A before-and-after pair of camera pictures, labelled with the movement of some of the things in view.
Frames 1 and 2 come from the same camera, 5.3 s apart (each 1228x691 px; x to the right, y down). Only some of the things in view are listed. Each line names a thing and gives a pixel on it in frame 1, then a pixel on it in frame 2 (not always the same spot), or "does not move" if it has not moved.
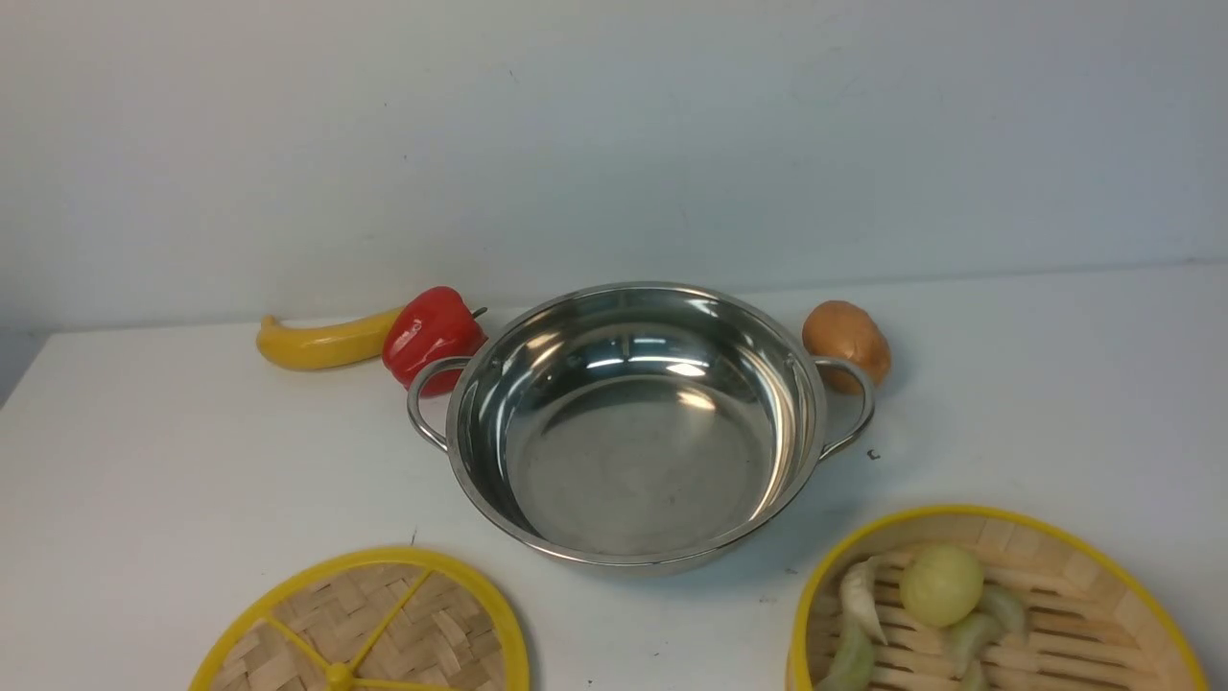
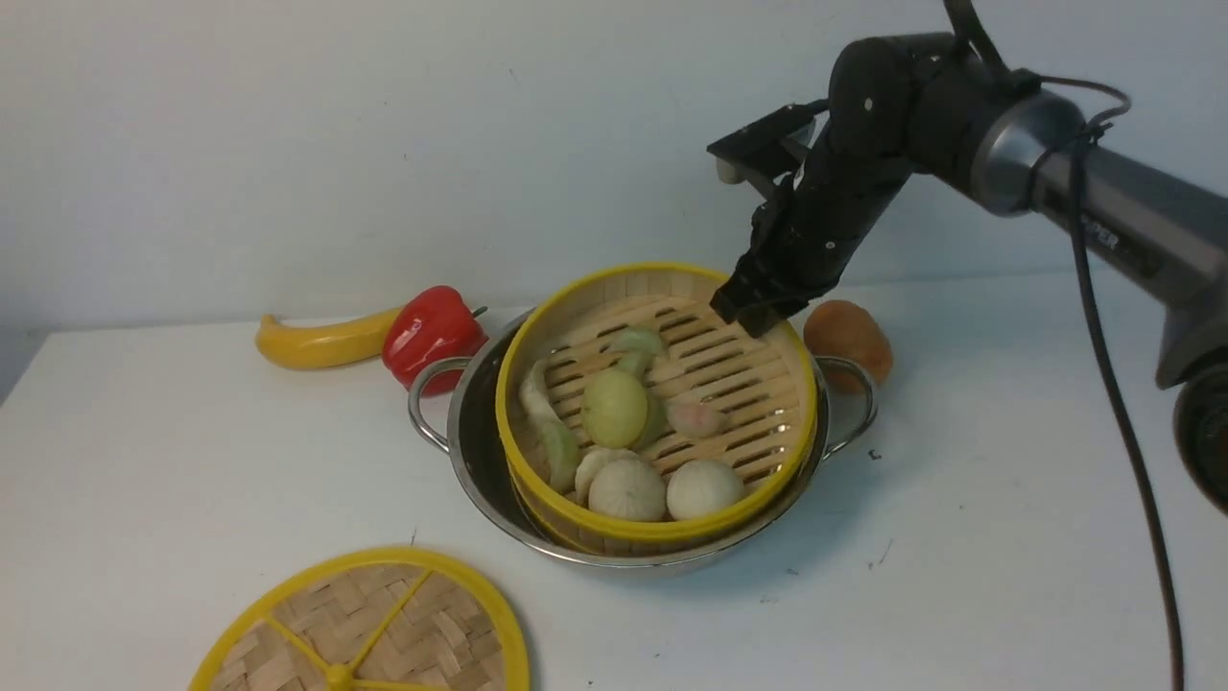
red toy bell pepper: (436, 323) does not move
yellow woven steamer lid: (394, 619) does not move
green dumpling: (852, 662) → (558, 457)
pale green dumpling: (857, 593) → (535, 396)
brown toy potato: (838, 328) does not move
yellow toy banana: (343, 344) does not move
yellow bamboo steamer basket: (1090, 624) → (630, 412)
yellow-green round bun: (941, 585) → (614, 408)
